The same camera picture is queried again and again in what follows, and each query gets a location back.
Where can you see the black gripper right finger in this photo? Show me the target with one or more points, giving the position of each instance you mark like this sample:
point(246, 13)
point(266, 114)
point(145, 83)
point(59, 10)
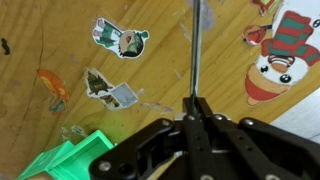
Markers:
point(266, 150)

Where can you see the brown creature sticker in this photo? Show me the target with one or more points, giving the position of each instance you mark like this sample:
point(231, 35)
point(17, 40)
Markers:
point(110, 90)

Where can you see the silver metal spoon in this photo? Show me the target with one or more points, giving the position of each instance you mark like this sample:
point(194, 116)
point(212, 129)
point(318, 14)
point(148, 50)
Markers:
point(196, 50)

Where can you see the snowman striped hat sticker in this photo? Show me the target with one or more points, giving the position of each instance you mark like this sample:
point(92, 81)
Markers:
point(283, 60)

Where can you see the green plastic storage box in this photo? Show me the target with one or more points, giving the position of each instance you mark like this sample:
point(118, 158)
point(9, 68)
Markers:
point(43, 163)

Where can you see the green haired character sticker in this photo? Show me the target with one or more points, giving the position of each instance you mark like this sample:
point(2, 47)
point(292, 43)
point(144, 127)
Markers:
point(123, 41)

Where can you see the small red round sticker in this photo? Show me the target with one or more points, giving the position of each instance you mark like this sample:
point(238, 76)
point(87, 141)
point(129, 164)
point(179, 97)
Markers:
point(255, 33)

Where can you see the faded white sticker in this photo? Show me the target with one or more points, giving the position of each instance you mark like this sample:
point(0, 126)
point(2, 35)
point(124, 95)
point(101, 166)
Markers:
point(73, 131)

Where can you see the orange worn sticker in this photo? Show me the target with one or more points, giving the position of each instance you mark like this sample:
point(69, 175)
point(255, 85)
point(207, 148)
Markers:
point(53, 86)

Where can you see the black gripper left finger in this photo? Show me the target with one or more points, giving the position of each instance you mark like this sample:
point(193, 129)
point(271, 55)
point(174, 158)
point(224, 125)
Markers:
point(150, 150)

